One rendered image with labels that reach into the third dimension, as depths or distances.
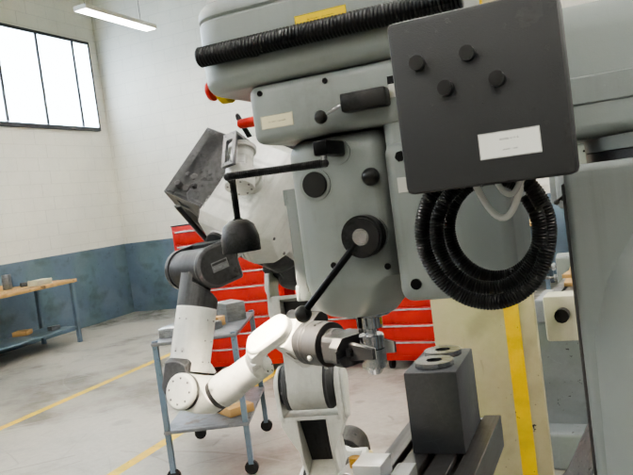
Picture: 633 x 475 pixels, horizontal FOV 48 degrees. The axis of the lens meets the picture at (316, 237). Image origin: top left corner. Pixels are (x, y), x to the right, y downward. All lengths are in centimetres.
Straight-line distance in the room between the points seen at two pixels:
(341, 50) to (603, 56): 39
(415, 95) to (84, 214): 1146
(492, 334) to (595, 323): 199
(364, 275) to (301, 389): 84
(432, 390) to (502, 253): 59
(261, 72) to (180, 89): 1100
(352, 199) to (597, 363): 45
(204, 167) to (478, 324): 165
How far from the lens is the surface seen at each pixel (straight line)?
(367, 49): 117
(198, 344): 160
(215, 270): 161
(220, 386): 155
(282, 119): 122
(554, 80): 87
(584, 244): 107
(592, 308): 108
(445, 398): 165
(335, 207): 121
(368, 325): 130
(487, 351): 308
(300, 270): 134
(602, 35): 113
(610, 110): 112
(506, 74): 87
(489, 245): 113
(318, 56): 120
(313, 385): 199
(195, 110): 1205
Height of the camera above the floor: 152
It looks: 3 degrees down
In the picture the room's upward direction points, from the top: 8 degrees counter-clockwise
